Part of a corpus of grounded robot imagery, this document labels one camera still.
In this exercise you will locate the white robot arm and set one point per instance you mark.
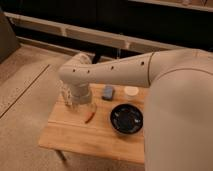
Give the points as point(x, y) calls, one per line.
point(178, 110)

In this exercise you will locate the white patterned ceramic cup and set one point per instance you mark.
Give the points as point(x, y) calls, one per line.
point(66, 94)

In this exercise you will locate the blue sponge block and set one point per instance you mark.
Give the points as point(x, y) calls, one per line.
point(108, 93)

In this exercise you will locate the black bowl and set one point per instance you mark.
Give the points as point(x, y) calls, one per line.
point(126, 119)

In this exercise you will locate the black table leg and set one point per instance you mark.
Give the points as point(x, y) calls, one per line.
point(61, 155)

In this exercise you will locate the dark post base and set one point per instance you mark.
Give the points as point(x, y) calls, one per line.
point(96, 57)

